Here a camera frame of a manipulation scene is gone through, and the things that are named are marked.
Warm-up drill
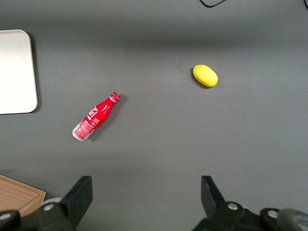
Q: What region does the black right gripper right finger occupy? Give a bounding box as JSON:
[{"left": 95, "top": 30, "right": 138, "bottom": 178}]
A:
[{"left": 192, "top": 175, "right": 266, "bottom": 231}]

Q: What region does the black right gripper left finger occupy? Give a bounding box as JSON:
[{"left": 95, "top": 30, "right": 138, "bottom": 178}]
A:
[{"left": 35, "top": 175, "right": 93, "bottom": 231}]

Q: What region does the beige rectangular tray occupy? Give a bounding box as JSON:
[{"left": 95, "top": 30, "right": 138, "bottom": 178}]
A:
[{"left": 0, "top": 29, "right": 39, "bottom": 115}]

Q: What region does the wooden drawer cabinet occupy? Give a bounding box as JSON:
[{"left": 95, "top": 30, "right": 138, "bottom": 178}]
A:
[{"left": 0, "top": 173, "right": 47, "bottom": 217}]

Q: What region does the red cola bottle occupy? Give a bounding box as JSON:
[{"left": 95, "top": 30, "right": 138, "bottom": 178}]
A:
[{"left": 71, "top": 91, "right": 121, "bottom": 142}]

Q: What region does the yellow lemon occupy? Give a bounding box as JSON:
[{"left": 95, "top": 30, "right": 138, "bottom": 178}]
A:
[{"left": 192, "top": 64, "right": 219, "bottom": 88}]

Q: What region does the black table cable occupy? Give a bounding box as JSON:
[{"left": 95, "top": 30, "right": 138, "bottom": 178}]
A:
[{"left": 198, "top": 0, "right": 227, "bottom": 8}]

